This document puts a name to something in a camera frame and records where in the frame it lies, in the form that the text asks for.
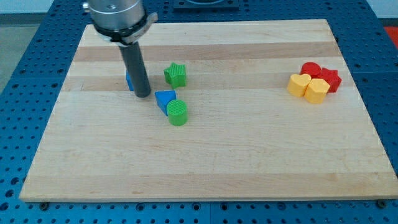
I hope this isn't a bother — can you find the blue cube block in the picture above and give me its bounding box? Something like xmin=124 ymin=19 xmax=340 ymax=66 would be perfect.
xmin=126 ymin=71 xmax=134 ymax=91

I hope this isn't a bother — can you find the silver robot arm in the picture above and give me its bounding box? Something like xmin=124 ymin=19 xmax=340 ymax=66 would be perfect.
xmin=82 ymin=0 xmax=158 ymax=47

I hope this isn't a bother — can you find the green star block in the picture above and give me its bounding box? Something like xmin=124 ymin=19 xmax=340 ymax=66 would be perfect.
xmin=164 ymin=62 xmax=187 ymax=89

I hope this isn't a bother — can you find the red star block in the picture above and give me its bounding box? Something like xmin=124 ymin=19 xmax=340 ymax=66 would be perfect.
xmin=319 ymin=68 xmax=342 ymax=93

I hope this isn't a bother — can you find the green cylinder block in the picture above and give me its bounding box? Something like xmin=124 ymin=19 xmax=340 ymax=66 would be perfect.
xmin=167 ymin=100 xmax=188 ymax=126

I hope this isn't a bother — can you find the blue triangle block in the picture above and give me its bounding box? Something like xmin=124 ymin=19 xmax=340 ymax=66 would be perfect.
xmin=155 ymin=90 xmax=177 ymax=116

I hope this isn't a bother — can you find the wooden board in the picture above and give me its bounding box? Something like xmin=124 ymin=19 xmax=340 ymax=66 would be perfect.
xmin=19 ymin=19 xmax=397 ymax=203

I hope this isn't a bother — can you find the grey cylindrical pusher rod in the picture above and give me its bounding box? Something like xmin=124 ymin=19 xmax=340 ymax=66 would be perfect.
xmin=119 ymin=42 xmax=151 ymax=98

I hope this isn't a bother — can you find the yellow heart block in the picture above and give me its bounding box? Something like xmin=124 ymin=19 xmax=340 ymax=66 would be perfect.
xmin=287 ymin=74 xmax=312 ymax=97

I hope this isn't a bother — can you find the yellow pentagon block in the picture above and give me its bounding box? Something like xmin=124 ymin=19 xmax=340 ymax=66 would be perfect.
xmin=304 ymin=78 xmax=330 ymax=104

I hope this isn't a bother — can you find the red cylinder block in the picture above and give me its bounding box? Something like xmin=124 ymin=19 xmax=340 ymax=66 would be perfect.
xmin=300 ymin=62 xmax=322 ymax=78

